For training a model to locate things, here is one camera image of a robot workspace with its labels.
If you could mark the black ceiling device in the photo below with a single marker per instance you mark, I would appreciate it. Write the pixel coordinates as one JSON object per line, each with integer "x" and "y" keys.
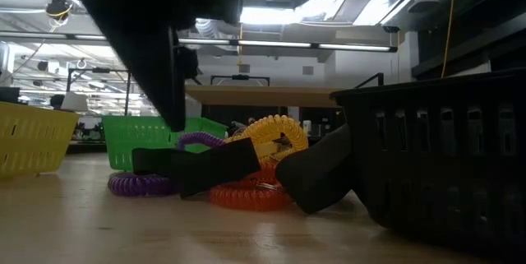
{"x": 57, "y": 8}

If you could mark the wooden shelf with black legs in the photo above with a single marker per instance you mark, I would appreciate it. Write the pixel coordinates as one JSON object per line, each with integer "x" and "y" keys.
{"x": 255, "y": 95}

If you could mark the black plastic basket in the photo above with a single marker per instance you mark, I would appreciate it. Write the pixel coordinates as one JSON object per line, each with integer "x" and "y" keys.
{"x": 431, "y": 153}

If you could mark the long ceiling light bar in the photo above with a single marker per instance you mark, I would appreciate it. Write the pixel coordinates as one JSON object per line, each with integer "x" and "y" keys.
{"x": 271, "y": 44}

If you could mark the yellow plastic basket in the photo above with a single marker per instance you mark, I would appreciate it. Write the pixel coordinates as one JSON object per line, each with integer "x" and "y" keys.
{"x": 33, "y": 140}

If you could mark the person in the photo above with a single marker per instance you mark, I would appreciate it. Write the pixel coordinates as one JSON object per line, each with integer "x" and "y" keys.
{"x": 56, "y": 101}

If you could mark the green plastic basket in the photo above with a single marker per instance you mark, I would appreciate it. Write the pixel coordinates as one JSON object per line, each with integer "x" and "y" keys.
{"x": 131, "y": 136}

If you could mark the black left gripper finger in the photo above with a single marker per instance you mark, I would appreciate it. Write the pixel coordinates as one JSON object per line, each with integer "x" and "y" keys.
{"x": 135, "y": 50}

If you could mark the white monitor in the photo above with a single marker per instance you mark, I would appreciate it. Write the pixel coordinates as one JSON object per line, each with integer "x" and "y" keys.
{"x": 75, "y": 101}

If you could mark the white bottle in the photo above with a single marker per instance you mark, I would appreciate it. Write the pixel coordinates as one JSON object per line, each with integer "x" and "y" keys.
{"x": 306, "y": 127}

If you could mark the black station frame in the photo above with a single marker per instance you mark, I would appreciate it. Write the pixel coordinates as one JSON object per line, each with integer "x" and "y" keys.
{"x": 100, "y": 70}

